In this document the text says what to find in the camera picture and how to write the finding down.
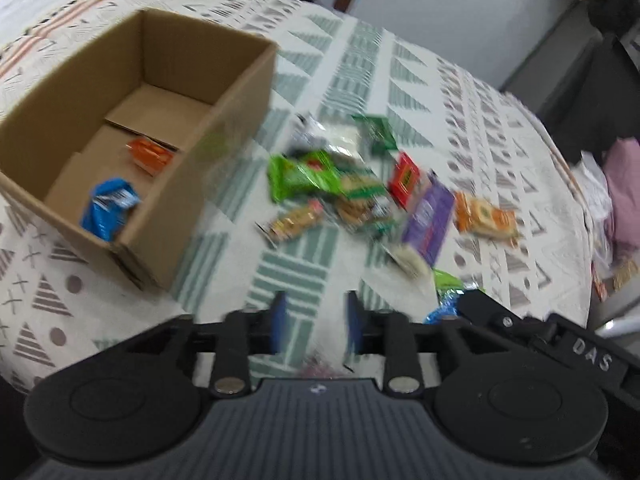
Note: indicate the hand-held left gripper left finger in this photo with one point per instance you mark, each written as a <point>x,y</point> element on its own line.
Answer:
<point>279,321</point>

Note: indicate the clear white snack packet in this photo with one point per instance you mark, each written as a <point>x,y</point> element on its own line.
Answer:
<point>335,135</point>

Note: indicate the small green snack packet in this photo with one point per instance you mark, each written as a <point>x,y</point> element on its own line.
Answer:
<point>447,280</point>

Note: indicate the pink cloth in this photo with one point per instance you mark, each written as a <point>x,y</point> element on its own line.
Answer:
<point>625,195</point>

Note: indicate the clear biscuit packet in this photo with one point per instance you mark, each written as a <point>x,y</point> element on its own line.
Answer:
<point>357,197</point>

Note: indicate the brown biscuit packet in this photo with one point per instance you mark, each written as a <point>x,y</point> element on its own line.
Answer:
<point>295,220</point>

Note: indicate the pale snack packet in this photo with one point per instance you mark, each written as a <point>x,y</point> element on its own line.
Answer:
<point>407,257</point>

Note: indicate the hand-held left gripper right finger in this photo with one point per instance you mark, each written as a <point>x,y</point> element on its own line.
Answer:
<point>354,322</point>

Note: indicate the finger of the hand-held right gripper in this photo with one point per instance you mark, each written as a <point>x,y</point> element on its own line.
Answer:
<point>487,312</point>

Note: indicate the bright green snack packet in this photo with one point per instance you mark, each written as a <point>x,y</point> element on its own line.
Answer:
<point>300,177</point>

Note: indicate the orange cracker packet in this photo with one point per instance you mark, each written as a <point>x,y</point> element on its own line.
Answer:
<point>485,217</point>

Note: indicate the white plastic bag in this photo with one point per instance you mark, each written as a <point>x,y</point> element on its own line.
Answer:
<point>592,195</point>

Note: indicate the brown cardboard box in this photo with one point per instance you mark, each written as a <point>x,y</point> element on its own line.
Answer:
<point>165,50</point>

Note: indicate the blue foil snack packet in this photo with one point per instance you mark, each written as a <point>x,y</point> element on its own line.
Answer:
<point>444,311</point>

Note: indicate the black chair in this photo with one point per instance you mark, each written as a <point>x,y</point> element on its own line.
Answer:
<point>600,95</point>

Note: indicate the printed blanket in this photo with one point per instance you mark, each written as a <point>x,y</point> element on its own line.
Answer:
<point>350,60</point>

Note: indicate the white bed sheet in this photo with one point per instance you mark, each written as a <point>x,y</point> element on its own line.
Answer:
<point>20,5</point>

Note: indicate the dark green snack packet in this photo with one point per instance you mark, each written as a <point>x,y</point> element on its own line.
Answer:
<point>378,132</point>

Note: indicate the purple snack packet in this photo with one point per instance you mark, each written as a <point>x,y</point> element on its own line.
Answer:
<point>427,220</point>

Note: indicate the orange snack packet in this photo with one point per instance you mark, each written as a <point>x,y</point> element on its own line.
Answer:
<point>150,156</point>

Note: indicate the red snack packet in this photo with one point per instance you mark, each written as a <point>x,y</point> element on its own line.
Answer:
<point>404,180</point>

